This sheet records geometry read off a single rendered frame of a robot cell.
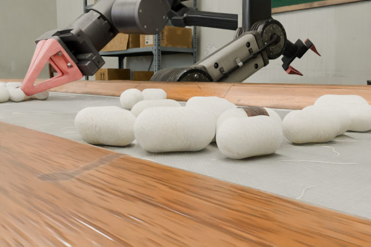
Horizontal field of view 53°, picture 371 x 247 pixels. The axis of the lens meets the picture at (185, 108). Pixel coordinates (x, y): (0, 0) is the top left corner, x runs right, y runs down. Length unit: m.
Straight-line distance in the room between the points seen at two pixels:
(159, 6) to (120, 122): 0.38
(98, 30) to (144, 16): 0.08
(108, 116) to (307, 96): 0.25
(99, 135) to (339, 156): 0.11
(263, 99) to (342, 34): 2.06
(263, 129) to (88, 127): 0.08
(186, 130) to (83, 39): 0.38
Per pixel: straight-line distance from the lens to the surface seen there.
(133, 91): 0.38
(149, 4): 0.54
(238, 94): 0.44
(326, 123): 0.20
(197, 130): 0.16
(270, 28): 1.03
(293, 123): 0.20
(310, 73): 2.53
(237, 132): 0.15
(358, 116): 0.25
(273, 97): 0.41
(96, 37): 0.57
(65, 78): 0.55
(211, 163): 0.15
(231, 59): 0.92
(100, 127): 0.19
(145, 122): 0.16
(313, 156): 0.17
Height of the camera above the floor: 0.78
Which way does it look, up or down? 5 degrees down
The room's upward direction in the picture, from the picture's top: straight up
